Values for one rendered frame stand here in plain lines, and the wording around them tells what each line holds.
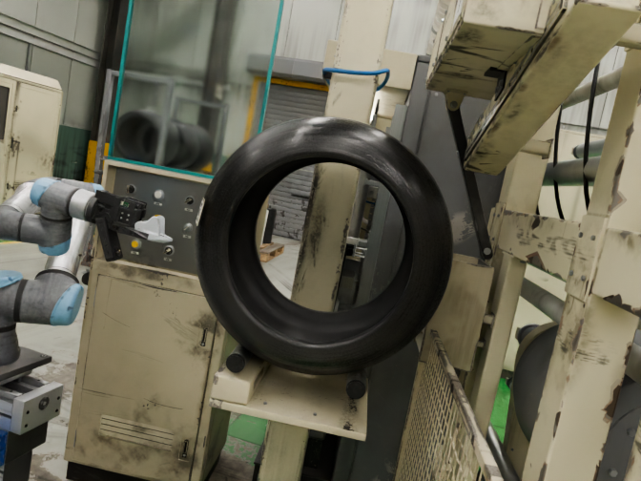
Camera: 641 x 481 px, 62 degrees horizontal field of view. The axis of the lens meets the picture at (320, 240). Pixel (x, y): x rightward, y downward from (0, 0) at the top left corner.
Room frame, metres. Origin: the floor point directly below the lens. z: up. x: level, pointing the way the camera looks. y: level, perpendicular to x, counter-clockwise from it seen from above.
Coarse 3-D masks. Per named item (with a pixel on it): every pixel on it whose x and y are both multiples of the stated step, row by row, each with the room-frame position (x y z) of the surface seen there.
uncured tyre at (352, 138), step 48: (288, 144) 1.16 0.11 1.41; (336, 144) 1.15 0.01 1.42; (384, 144) 1.17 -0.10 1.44; (240, 192) 1.16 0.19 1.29; (432, 192) 1.16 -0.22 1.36; (240, 240) 1.45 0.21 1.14; (432, 240) 1.14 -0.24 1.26; (240, 288) 1.42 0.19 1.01; (384, 288) 1.45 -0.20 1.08; (432, 288) 1.14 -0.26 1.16; (240, 336) 1.18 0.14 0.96; (288, 336) 1.17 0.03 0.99; (336, 336) 1.41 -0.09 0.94; (384, 336) 1.14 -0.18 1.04
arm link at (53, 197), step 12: (36, 180) 1.31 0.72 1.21; (48, 180) 1.32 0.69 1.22; (36, 192) 1.30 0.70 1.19; (48, 192) 1.29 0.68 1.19; (60, 192) 1.30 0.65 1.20; (72, 192) 1.30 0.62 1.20; (36, 204) 1.31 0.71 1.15; (48, 204) 1.30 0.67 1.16; (60, 204) 1.29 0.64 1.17; (48, 216) 1.31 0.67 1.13; (60, 216) 1.31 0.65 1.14
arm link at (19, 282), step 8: (0, 272) 1.38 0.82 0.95; (8, 272) 1.39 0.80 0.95; (16, 272) 1.39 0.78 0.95; (0, 280) 1.32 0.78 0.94; (8, 280) 1.33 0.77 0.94; (16, 280) 1.35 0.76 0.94; (24, 280) 1.38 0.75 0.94; (0, 288) 1.32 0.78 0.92; (8, 288) 1.34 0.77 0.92; (16, 288) 1.34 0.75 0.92; (0, 296) 1.32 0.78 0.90; (8, 296) 1.33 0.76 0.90; (16, 296) 1.33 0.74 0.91; (0, 304) 1.32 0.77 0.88; (8, 304) 1.32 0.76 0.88; (16, 304) 1.33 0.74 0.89; (0, 312) 1.32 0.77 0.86; (8, 312) 1.33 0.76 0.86; (16, 312) 1.33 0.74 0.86; (0, 320) 1.33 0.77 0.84; (8, 320) 1.34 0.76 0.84; (16, 320) 1.35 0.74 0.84
